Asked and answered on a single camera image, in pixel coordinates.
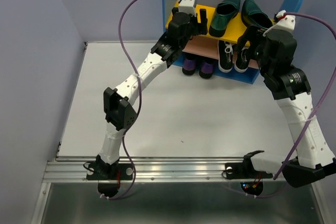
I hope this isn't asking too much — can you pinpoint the green loafer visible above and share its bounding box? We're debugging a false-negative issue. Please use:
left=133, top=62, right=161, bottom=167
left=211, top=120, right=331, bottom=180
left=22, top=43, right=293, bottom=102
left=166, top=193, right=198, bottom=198
left=209, top=0, right=241, bottom=37
left=241, top=0, right=273, bottom=29

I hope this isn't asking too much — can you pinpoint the black sneaker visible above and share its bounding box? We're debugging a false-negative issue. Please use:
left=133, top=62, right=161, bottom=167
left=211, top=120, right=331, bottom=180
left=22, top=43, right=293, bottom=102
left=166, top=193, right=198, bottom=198
left=234, top=48, right=250, bottom=73
left=217, top=40, right=233, bottom=73

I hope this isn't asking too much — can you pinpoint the purple loafer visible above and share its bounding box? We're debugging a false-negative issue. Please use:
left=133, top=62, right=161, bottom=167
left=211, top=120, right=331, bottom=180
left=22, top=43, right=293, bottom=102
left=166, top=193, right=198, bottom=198
left=182, top=53, right=197, bottom=76
left=199, top=58, right=216, bottom=79

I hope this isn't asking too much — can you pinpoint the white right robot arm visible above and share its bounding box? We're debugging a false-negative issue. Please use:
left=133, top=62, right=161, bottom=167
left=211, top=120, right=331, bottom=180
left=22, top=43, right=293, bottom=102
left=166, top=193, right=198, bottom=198
left=222, top=26, right=335, bottom=188

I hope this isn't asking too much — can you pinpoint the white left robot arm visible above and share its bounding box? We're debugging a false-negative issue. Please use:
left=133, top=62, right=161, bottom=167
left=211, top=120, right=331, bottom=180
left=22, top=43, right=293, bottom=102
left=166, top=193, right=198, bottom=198
left=85, top=7, right=207, bottom=180

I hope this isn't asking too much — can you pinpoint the blue and yellow shoe shelf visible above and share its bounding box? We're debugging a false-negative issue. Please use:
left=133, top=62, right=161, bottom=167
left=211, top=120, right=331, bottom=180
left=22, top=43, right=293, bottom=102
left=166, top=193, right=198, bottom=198
left=163, top=0, right=308, bottom=92

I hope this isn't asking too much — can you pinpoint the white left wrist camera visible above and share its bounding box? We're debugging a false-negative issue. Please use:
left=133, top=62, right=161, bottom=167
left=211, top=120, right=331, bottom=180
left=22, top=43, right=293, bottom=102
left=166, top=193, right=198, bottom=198
left=178, top=0, right=197, bottom=17

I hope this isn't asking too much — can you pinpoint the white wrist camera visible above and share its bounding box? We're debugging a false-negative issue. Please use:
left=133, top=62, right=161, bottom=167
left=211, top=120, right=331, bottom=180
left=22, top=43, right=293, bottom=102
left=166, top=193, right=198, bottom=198
left=263, top=10, right=296, bottom=37
left=178, top=0, right=197, bottom=17

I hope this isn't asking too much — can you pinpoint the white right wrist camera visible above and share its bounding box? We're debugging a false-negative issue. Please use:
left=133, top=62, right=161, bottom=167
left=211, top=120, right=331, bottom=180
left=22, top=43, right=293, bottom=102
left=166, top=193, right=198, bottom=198
left=263, top=10, right=296, bottom=37

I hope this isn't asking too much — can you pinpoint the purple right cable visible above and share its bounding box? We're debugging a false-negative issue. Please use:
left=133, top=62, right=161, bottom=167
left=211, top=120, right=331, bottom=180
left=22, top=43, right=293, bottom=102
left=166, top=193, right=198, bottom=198
left=223, top=11, right=336, bottom=199

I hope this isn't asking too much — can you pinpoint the purple cable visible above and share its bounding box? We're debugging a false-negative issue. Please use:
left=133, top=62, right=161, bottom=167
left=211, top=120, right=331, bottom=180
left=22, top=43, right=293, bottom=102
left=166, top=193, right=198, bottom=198
left=99, top=0, right=183, bottom=200
left=223, top=11, right=336, bottom=199

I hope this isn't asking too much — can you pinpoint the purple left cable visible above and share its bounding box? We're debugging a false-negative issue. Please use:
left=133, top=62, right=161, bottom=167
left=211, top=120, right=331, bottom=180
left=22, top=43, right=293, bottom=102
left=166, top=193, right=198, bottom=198
left=99, top=0, right=183, bottom=200

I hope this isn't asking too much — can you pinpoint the aluminium mounting rail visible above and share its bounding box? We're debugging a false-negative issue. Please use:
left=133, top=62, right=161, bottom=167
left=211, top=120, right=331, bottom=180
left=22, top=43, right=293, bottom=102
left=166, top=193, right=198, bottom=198
left=41, top=157, right=321, bottom=183

